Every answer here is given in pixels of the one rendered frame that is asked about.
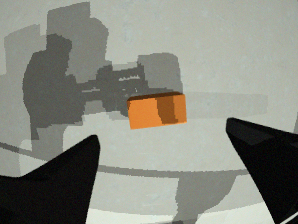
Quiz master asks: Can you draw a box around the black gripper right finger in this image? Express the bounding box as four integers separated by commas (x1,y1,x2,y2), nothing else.
226,117,298,224

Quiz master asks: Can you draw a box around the orange block with dark square marking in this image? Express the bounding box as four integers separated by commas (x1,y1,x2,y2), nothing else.
126,92,186,129

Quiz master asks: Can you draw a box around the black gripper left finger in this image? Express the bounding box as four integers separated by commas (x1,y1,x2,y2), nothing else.
0,135,101,224

